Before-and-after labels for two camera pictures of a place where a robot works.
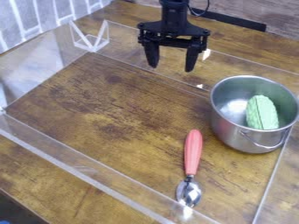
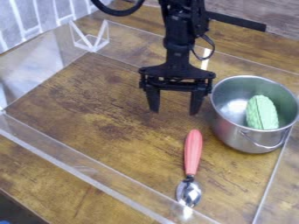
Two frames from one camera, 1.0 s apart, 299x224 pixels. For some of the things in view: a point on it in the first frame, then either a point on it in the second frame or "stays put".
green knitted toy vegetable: (260, 113) stays put
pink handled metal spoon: (189, 191) stays put
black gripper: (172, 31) -> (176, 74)
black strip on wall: (256, 25) stays put
